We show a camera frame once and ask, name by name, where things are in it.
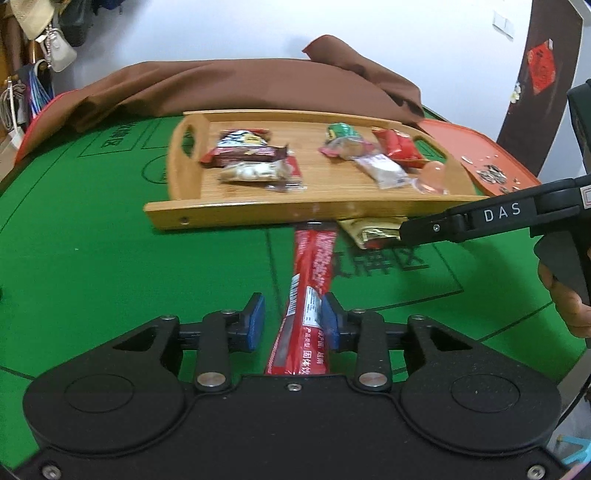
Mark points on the red biscuit packet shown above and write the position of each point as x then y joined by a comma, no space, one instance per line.
293,167

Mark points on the green felt table mat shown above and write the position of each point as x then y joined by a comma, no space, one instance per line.
92,277

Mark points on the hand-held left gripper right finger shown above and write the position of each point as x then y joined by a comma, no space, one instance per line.
330,323

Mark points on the red door decoration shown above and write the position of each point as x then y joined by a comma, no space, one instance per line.
541,67

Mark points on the pink snack packet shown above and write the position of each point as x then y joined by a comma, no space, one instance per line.
346,148

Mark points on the white wall switch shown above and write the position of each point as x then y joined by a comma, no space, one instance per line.
503,25

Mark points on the dark brown door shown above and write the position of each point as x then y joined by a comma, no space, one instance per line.
521,129

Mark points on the person's right hand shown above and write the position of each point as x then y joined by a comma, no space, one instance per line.
570,309

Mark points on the white gold-heart candy packet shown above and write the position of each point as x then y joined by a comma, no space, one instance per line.
251,171

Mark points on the scattered sunflower seeds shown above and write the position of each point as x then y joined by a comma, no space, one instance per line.
489,176

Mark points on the turquoise plastic object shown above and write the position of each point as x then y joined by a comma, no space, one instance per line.
577,450

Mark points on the long red stick packet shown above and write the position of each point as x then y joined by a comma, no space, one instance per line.
309,277

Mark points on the dark brown chocolate bar packet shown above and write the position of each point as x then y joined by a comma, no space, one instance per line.
244,155

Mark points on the black bag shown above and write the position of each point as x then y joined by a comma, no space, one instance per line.
81,21

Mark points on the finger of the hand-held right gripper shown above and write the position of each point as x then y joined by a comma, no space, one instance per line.
461,224

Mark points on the white flower door sticker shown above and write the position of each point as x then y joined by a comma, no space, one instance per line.
515,92

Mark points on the clear jelly cup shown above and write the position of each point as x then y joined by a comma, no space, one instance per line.
431,177

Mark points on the red and gold snack packet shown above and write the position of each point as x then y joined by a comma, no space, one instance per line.
401,147

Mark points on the brown cloth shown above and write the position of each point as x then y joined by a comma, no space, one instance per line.
231,83

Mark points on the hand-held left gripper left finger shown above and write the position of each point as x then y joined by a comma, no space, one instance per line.
256,323

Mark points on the beige hat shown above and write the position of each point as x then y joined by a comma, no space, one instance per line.
32,18

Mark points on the orange-red board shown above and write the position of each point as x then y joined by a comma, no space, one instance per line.
466,143

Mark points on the cream handbag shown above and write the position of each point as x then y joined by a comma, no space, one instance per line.
62,55

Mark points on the wooden tray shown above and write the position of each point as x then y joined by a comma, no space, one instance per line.
323,194

